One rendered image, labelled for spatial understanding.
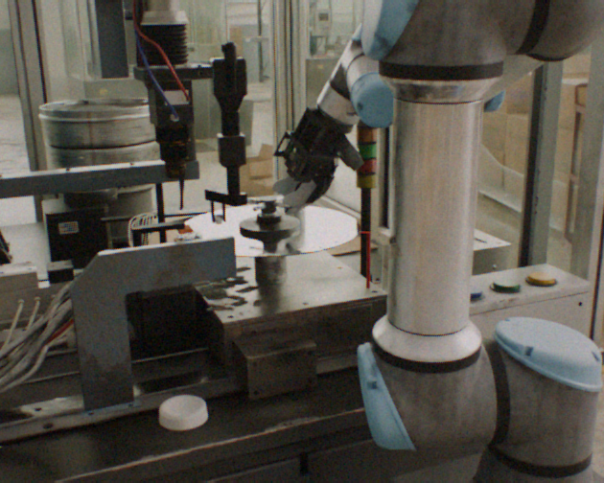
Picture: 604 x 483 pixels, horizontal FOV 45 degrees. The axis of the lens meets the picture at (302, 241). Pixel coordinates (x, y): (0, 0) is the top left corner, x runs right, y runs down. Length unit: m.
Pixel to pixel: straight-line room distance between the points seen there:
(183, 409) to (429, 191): 0.56
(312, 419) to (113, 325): 0.32
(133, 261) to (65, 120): 0.84
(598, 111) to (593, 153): 0.07
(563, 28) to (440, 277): 0.25
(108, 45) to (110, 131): 0.55
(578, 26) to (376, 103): 0.39
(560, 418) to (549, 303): 0.41
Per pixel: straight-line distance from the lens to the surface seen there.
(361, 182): 1.52
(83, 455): 1.07
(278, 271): 1.32
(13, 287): 1.39
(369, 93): 1.02
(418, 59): 0.66
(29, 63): 2.24
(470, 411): 0.79
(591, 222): 1.27
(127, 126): 1.86
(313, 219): 1.36
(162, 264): 1.08
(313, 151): 1.19
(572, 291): 1.23
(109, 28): 1.32
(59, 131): 1.89
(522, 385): 0.81
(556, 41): 0.71
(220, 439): 1.06
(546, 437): 0.84
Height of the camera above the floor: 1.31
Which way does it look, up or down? 17 degrees down
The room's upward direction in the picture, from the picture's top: 1 degrees counter-clockwise
